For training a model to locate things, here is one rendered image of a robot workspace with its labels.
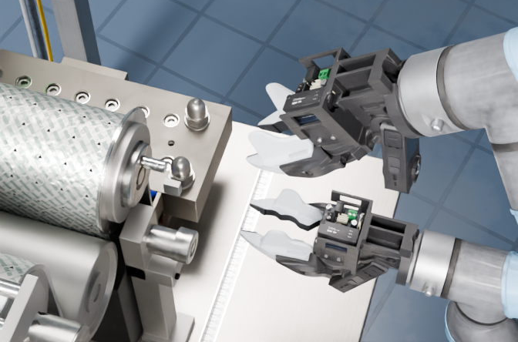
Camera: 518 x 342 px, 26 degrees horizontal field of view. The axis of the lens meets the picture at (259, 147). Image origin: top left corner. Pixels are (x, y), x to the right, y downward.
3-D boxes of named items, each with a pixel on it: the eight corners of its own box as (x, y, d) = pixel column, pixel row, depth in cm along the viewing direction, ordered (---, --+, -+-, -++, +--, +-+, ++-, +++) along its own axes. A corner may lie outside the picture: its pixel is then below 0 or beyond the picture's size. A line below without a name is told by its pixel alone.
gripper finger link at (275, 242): (240, 212, 136) (315, 222, 135) (240, 235, 141) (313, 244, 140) (236, 235, 134) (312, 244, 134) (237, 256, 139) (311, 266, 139)
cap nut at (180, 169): (190, 192, 151) (188, 175, 147) (164, 185, 151) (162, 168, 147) (199, 169, 152) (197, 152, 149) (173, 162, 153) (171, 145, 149)
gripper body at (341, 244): (327, 186, 136) (424, 211, 134) (323, 219, 143) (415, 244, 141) (310, 239, 132) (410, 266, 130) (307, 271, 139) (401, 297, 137)
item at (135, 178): (127, 221, 126) (130, 167, 121) (110, 216, 126) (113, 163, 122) (150, 183, 132) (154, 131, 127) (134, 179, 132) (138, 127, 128)
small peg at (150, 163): (163, 168, 124) (167, 159, 125) (139, 162, 124) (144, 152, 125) (163, 176, 125) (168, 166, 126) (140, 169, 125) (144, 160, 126)
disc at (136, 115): (108, 257, 129) (92, 193, 117) (104, 256, 129) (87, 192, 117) (152, 152, 137) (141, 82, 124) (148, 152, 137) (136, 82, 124)
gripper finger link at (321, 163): (282, 140, 111) (354, 114, 106) (293, 150, 112) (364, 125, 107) (274, 178, 108) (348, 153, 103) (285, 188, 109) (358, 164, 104)
